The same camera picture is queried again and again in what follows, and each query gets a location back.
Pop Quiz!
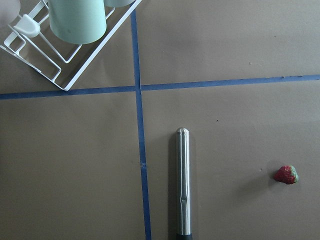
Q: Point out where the mint green cup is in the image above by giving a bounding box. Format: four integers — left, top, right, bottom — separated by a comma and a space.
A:
48, 0, 107, 45

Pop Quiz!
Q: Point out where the steel muddler black tip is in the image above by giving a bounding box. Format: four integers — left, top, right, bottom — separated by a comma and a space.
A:
176, 127, 193, 240

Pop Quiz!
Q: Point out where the red strawberry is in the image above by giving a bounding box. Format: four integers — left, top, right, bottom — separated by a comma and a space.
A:
273, 165, 299, 185

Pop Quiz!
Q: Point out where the white wire cup rack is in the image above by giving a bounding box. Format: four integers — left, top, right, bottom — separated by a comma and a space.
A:
0, 0, 140, 95

